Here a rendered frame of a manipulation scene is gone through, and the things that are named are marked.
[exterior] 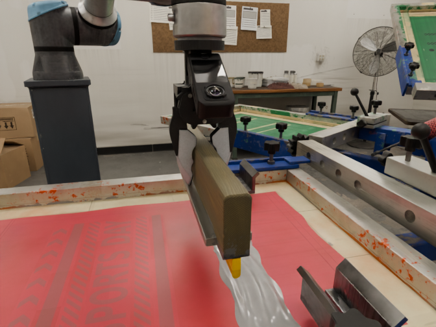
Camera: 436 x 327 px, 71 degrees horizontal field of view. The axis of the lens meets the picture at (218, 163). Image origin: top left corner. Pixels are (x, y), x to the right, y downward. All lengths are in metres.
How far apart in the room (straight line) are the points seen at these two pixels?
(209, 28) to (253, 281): 0.35
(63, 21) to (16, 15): 3.33
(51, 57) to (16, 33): 3.34
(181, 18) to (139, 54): 3.80
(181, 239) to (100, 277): 0.15
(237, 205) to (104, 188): 0.49
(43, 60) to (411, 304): 1.08
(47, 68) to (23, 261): 0.67
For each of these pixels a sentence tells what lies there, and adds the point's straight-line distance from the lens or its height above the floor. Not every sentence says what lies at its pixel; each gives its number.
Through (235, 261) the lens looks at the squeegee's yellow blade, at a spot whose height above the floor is 1.07.
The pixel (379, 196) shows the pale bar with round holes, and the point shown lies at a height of 1.02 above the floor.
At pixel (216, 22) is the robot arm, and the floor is 1.31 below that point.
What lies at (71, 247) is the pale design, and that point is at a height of 0.96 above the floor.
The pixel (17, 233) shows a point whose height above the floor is 0.96.
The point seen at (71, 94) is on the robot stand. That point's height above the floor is 1.16.
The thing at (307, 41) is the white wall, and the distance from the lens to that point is 4.84.
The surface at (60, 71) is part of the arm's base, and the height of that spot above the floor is 1.23.
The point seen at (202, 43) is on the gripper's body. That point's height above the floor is 1.29.
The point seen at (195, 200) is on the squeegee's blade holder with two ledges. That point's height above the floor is 1.08.
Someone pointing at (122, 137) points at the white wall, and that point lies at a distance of 4.38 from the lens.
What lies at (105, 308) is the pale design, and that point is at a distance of 0.48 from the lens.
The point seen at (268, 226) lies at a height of 0.96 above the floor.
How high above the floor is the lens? 1.27
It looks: 19 degrees down
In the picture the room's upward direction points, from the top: straight up
